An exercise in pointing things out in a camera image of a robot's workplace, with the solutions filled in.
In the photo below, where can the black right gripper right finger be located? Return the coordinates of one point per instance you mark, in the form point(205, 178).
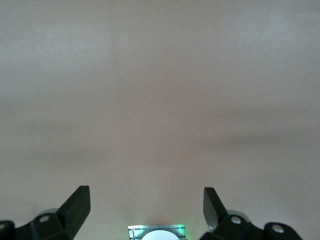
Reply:
point(215, 212)

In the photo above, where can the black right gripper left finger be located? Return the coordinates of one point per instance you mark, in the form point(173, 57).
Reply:
point(72, 215)

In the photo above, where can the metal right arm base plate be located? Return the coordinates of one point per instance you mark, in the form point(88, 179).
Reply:
point(135, 231)

